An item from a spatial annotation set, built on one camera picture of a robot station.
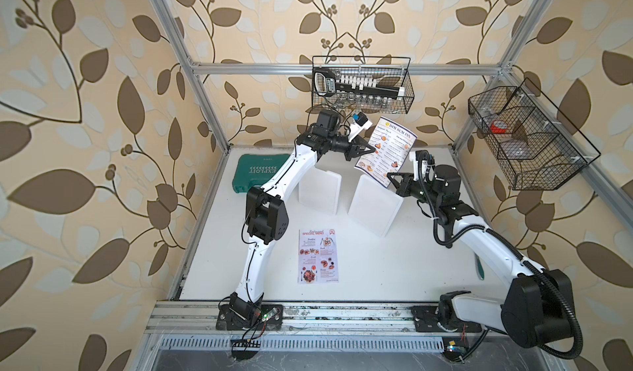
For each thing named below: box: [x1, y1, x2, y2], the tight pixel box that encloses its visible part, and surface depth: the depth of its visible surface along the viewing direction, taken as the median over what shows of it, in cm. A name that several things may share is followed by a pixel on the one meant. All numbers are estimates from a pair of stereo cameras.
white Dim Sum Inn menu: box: [354, 116, 418, 189], surface depth 80 cm
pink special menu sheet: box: [297, 228, 339, 284], surface depth 88 cm
